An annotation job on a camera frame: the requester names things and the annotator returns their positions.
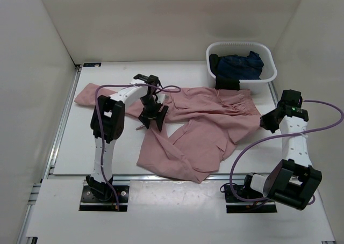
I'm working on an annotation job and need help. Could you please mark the pink trousers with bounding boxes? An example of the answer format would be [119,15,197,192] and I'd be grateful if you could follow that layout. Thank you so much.
[74,83,262,185]

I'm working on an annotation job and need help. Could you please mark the dark blue trousers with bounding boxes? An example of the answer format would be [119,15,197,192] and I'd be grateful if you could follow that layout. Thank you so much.
[218,51,264,80]

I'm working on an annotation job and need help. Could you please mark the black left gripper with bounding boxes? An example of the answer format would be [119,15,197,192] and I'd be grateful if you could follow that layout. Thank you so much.
[138,95,168,130]

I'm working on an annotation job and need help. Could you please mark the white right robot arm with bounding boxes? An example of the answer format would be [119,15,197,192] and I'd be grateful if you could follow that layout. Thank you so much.
[241,90,322,210]

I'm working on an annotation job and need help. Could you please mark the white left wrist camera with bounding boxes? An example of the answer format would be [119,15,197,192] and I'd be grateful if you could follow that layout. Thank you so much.
[156,94,169,105]

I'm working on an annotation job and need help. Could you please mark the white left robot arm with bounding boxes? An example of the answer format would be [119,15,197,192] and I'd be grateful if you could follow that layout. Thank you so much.
[86,74,168,202]

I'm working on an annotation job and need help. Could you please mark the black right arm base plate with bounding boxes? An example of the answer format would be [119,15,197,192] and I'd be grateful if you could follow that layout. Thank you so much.
[220,183,277,214]

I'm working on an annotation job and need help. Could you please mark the white plastic basket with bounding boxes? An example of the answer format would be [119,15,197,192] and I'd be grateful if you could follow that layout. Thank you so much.
[206,41,277,94]

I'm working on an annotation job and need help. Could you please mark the aluminium table edge rail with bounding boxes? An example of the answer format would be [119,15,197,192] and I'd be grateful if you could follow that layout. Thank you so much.
[29,174,293,183]

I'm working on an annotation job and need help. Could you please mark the black trousers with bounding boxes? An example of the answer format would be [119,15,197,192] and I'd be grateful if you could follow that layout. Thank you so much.
[209,54,240,90]

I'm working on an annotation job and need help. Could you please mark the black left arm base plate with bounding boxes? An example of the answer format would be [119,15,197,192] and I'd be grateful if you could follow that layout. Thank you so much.
[79,182,130,212]

